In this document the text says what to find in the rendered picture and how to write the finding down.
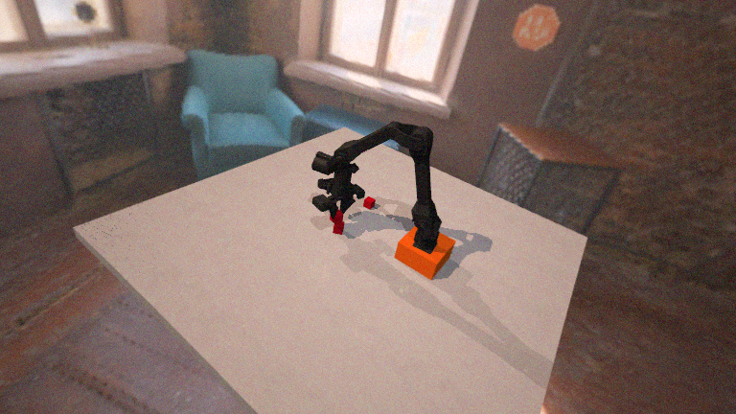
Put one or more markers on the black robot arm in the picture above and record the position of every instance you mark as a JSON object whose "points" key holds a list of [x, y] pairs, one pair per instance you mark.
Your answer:
{"points": [[418, 139]]}

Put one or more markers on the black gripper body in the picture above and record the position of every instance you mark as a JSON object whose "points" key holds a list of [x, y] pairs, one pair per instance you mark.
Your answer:
{"points": [[339, 192]]}

